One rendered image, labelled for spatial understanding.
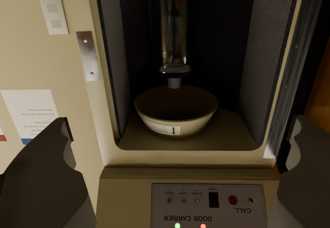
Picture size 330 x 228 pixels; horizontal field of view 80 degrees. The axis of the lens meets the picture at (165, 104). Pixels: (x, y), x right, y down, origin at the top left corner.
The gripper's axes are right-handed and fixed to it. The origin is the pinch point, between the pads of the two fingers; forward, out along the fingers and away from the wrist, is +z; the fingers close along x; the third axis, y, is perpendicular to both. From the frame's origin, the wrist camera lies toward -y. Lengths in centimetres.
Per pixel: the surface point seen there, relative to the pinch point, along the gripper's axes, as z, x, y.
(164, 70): 21.7, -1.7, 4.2
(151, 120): 19.4, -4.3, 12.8
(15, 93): 60, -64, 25
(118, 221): 9.3, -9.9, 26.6
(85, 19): 17.0, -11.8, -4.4
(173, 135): 19.8, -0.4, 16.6
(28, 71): 60, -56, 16
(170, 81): 25.7, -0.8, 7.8
